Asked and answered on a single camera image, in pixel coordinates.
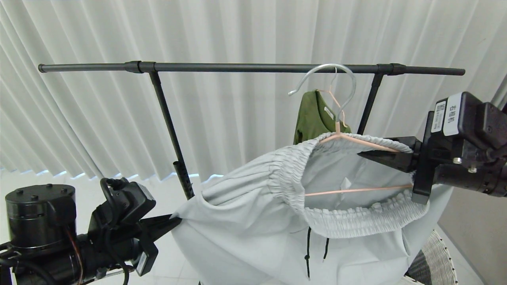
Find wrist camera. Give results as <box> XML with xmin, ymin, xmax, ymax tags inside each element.
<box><xmin>88</xmin><ymin>178</ymin><xmax>158</xmax><ymax>238</ymax></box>
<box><xmin>430</xmin><ymin>92</ymin><xmax>507</xmax><ymax>159</ymax></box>

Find white laundry basket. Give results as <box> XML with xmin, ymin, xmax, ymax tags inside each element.
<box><xmin>404</xmin><ymin>230</ymin><xmax>458</xmax><ymax>285</ymax></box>

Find pink clothes hanger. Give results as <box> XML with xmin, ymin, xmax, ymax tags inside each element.
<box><xmin>317</xmin><ymin>67</ymin><xmax>348</xmax><ymax>128</ymax></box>
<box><xmin>288</xmin><ymin>63</ymin><xmax>414</xmax><ymax>197</ymax></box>

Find white curtain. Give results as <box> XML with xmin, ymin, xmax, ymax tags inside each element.
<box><xmin>0</xmin><ymin>0</ymin><xmax>507</xmax><ymax>182</ymax></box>

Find black clothes rack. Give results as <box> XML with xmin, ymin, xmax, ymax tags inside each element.
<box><xmin>38</xmin><ymin>61</ymin><xmax>466</xmax><ymax>200</ymax></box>

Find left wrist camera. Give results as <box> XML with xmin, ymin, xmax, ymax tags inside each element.
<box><xmin>88</xmin><ymin>178</ymin><xmax>158</xmax><ymax>238</ymax></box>

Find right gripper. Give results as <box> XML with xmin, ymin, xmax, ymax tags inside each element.
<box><xmin>356</xmin><ymin>113</ymin><xmax>482</xmax><ymax>204</ymax></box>

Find pale grey shorts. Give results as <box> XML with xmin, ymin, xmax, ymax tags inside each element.
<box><xmin>170</xmin><ymin>132</ymin><xmax>454</xmax><ymax>285</ymax></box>

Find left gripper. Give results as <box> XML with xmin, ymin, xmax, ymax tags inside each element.
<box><xmin>85</xmin><ymin>230</ymin><xmax>159</xmax><ymax>277</ymax></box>

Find green shirt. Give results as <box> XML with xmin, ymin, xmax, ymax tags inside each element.
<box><xmin>293</xmin><ymin>90</ymin><xmax>352</xmax><ymax>145</ymax></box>

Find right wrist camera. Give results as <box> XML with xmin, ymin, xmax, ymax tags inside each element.
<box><xmin>430</xmin><ymin>92</ymin><xmax>507</xmax><ymax>159</ymax></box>

